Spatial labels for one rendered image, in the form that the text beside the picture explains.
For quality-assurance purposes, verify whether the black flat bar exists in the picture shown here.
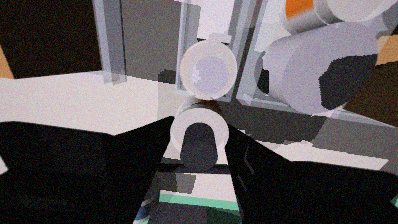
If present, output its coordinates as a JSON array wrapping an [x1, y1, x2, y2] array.
[[157, 163, 231, 175]]

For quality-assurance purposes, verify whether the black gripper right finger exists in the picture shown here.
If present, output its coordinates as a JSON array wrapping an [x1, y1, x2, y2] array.
[[224, 124, 398, 224]]

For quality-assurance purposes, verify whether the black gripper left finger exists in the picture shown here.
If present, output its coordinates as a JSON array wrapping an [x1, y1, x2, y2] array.
[[0, 116, 175, 224]]

